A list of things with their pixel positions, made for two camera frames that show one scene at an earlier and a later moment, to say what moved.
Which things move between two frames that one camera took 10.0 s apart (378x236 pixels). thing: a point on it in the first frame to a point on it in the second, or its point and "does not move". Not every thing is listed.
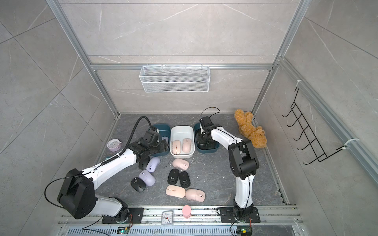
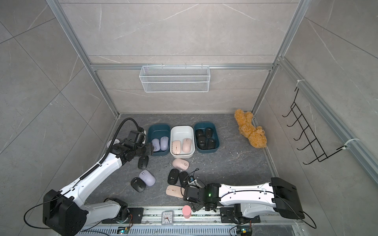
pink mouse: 186,145 does not move
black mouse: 211,144 does not move
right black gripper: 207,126 to 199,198
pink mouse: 176,147 does not move
